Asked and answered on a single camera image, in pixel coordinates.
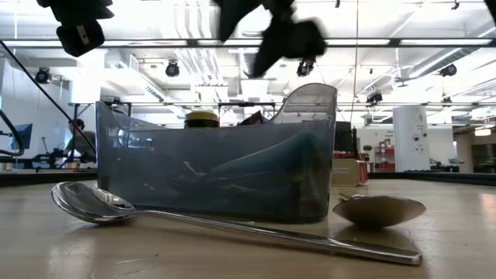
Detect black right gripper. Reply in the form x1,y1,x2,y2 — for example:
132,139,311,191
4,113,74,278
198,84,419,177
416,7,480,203
215,0,329,79

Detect brown seasoning packet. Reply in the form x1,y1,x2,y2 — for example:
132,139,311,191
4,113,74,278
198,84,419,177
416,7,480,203
236,109,268,127

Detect dark spice jar yellow lid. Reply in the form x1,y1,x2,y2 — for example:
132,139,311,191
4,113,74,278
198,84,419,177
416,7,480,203
183,109,221,129

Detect steel spoon teal handle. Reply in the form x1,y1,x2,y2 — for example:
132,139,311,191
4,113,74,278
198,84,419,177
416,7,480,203
208,130,325,187

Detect long all-steel spoon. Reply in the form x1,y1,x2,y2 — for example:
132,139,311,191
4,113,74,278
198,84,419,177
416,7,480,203
50,181,424,267

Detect white ceiling pipes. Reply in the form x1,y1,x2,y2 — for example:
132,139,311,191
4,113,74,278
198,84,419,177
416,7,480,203
160,0,229,104

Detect person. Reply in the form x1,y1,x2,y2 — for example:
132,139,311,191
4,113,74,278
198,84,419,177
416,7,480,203
61,118,98,164

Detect computer monitor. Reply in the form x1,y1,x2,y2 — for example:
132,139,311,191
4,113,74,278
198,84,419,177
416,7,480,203
10,122,34,151

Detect black background box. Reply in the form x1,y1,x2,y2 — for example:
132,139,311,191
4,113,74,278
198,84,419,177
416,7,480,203
335,121,358,154

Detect background robot equipment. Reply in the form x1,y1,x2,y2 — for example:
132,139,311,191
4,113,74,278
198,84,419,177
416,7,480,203
0,146,97,171

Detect red rectangular spice tin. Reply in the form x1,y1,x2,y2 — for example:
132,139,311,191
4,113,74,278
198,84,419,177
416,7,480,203
331,151,370,188

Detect dark grey translucent plastic bin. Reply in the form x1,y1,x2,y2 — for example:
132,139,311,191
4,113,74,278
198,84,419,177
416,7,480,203
95,82,339,225

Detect red storage shelf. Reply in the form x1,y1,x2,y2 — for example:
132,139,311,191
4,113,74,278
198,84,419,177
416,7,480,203
374,141,396,171

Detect white round pillar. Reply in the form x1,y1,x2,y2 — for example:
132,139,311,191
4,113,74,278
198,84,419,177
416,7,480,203
392,105,430,173

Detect wooden booth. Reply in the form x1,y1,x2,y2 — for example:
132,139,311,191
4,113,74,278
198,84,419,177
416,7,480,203
452,124,496,174

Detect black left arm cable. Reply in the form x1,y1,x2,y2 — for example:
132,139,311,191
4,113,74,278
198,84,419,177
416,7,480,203
0,38,98,156

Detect thin hanging wire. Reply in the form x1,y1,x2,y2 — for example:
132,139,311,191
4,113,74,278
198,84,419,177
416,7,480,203
350,0,360,125

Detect black looped cable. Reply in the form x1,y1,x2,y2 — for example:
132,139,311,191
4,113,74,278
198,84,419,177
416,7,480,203
0,109,25,157

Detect black aluminium table frame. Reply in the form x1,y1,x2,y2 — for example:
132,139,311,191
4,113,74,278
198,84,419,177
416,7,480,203
0,169,496,186

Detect steel spoon wooden handle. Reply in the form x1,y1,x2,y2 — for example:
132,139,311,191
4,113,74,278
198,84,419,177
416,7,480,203
332,192,427,229

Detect grey ceiling air duct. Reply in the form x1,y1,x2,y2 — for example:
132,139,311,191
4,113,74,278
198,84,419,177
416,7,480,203
406,17,496,81

